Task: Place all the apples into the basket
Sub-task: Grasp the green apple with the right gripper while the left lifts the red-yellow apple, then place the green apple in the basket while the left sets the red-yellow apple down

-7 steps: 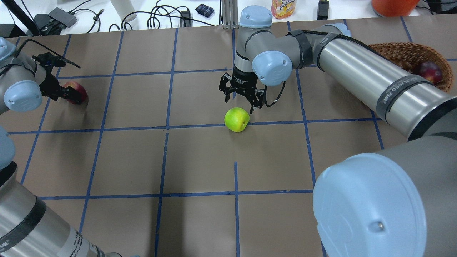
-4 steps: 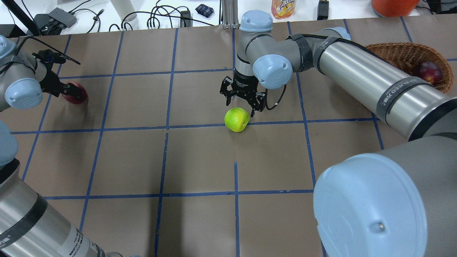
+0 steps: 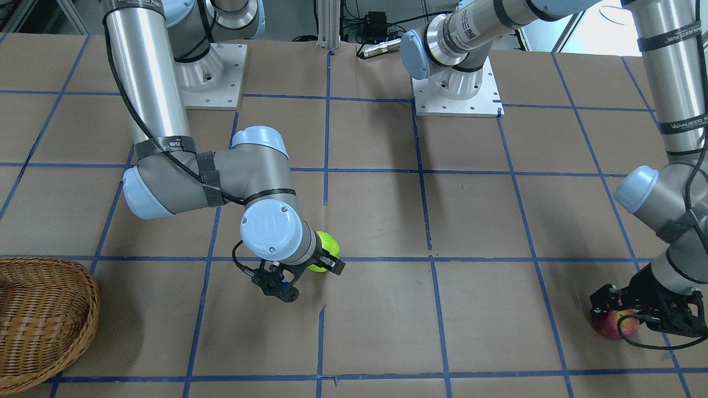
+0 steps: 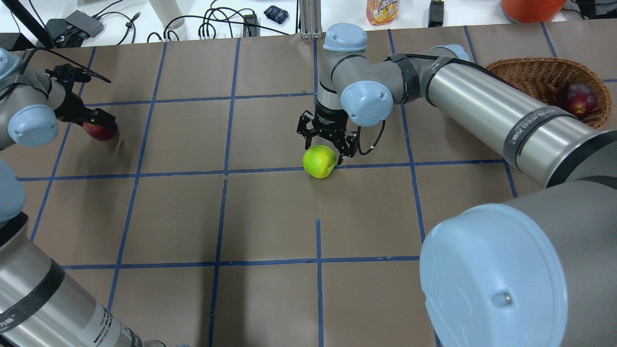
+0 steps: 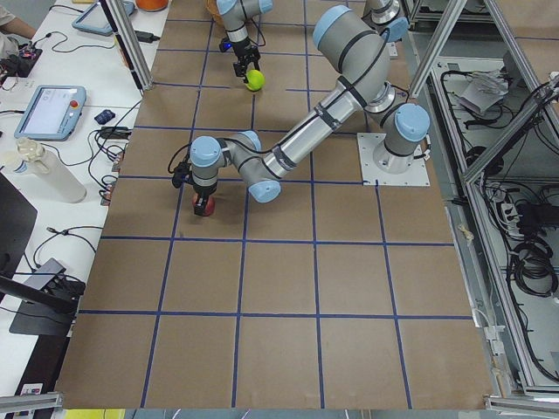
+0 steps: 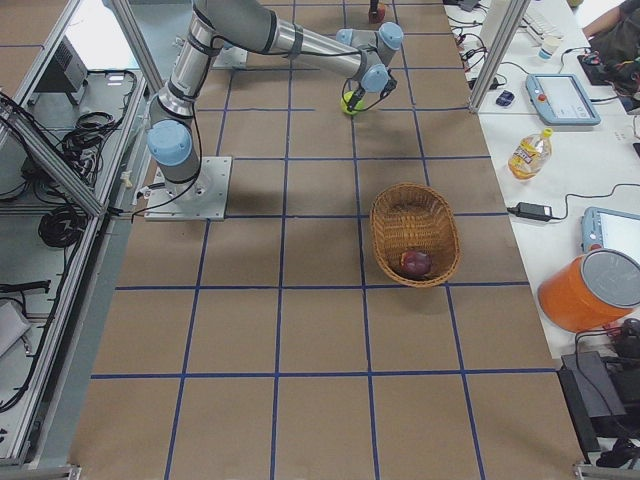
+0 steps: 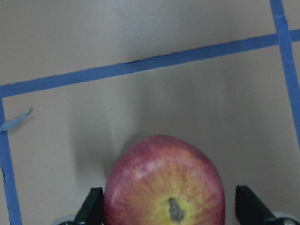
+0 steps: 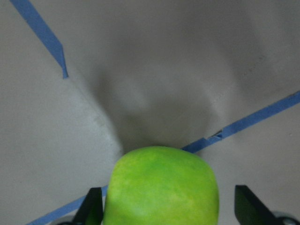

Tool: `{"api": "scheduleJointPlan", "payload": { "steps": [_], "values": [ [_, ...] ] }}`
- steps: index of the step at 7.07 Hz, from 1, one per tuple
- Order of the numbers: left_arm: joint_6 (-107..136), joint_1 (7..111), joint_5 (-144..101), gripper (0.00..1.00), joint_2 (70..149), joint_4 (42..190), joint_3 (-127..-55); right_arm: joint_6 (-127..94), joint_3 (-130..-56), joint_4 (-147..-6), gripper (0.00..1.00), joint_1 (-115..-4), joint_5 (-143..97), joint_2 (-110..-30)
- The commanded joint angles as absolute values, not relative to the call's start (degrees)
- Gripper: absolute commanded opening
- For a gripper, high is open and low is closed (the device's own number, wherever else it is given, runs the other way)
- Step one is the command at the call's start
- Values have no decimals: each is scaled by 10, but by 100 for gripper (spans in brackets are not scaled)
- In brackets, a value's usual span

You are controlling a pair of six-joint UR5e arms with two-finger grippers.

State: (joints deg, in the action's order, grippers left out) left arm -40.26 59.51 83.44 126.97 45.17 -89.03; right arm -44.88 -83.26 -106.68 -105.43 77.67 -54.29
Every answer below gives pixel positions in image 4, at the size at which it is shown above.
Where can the dark red apple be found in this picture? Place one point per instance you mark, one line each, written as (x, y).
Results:
(577, 99)

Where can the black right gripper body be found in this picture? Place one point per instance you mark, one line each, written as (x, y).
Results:
(329, 120)

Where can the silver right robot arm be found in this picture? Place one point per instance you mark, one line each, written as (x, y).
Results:
(535, 271)

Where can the brown wicker basket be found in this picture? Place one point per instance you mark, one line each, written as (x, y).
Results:
(545, 77)

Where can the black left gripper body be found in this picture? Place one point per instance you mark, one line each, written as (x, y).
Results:
(73, 104)

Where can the yellow juice bottle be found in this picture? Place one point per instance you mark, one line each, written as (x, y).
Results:
(382, 12)

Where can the green apple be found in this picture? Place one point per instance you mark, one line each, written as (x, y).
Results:
(319, 161)

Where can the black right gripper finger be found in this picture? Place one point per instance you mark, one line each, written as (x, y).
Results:
(308, 136)
(347, 148)

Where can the aluminium frame post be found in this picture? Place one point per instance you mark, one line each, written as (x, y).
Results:
(310, 19)

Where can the red yellow apple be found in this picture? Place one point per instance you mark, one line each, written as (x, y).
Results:
(99, 132)

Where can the black power adapter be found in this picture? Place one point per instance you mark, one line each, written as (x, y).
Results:
(436, 13)

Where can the orange bucket with lid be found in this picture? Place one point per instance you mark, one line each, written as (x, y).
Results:
(531, 11)

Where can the white paper cup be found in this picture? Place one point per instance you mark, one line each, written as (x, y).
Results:
(167, 11)

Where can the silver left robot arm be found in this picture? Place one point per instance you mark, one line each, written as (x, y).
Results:
(41, 304)

